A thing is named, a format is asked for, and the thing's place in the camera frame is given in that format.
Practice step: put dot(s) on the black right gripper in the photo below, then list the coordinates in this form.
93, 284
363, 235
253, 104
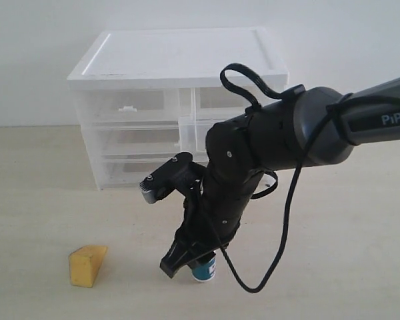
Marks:
214, 220

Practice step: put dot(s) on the blue white small bottle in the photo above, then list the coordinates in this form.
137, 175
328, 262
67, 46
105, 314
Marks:
205, 272

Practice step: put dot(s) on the clear drawer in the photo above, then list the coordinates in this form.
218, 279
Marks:
107, 106
126, 141
200, 108
124, 172

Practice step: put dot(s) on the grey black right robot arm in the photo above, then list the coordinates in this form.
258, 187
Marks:
304, 128

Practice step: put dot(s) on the clear bottom drawer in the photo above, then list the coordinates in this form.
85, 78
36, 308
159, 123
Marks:
124, 172

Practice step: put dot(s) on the white plastic drawer cabinet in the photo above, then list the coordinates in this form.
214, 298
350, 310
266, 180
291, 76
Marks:
171, 59

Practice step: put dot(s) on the yellow sponge wedge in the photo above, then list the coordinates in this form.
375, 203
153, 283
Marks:
85, 263

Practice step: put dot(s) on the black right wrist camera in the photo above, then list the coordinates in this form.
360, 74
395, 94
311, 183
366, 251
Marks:
179, 173

